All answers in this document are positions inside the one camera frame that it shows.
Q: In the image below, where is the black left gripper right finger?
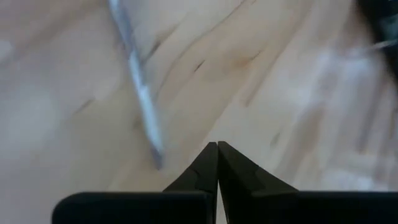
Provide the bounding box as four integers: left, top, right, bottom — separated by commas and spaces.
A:
217, 141, 398, 224

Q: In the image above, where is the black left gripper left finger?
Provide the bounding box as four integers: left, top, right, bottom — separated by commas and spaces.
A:
51, 141, 219, 224

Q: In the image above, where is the purple toothbrush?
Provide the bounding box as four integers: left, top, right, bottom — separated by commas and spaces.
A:
106, 0, 166, 171

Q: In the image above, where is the clear acrylic organizer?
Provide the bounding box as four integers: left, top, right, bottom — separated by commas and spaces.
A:
279, 46, 398, 190

